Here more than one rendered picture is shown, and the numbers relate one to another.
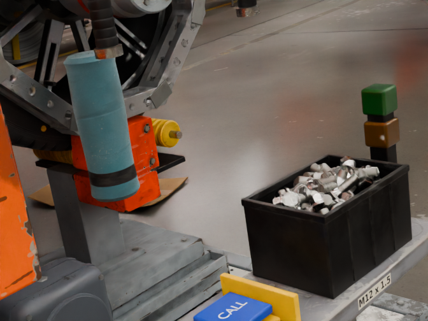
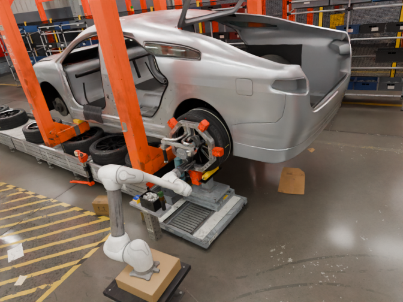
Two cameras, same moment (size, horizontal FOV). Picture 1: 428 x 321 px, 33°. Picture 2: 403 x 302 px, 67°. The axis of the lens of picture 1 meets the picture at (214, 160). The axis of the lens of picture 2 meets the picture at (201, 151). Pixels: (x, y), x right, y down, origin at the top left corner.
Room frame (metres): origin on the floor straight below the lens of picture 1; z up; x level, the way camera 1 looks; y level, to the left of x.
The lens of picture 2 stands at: (1.24, -2.64, 2.25)
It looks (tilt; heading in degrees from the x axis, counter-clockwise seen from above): 27 degrees down; 85
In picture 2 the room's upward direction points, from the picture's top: 8 degrees counter-clockwise
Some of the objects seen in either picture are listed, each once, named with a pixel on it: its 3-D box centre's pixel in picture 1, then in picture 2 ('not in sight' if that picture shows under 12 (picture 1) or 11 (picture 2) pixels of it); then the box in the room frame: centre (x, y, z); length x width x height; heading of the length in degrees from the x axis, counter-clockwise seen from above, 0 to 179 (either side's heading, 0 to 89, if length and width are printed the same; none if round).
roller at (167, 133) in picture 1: (133, 129); (210, 172); (1.57, 0.17, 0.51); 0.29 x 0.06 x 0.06; 45
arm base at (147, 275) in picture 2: not in sight; (146, 267); (0.86, -0.89, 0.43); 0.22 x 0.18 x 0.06; 149
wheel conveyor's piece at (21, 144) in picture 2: not in sight; (50, 140); (-0.96, 2.77, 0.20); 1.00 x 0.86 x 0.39; 135
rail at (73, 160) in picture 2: not in sight; (87, 167); (-0.01, 1.27, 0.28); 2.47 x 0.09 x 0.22; 135
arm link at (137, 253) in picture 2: not in sight; (138, 253); (0.83, -0.88, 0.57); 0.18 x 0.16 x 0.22; 148
